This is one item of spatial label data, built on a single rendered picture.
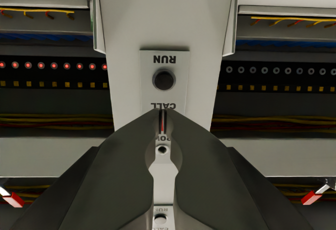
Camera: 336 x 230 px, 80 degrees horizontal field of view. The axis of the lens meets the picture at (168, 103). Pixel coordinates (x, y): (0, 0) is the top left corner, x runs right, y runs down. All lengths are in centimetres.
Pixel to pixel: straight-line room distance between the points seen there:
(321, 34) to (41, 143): 33
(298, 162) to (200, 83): 16
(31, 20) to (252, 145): 27
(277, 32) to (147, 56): 15
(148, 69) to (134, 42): 2
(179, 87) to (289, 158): 16
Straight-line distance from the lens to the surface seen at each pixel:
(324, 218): 58
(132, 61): 17
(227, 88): 36
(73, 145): 25
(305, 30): 28
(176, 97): 18
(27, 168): 28
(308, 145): 29
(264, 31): 25
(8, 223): 54
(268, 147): 26
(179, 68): 17
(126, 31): 16
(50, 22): 25
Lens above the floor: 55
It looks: 29 degrees up
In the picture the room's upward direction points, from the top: 178 degrees counter-clockwise
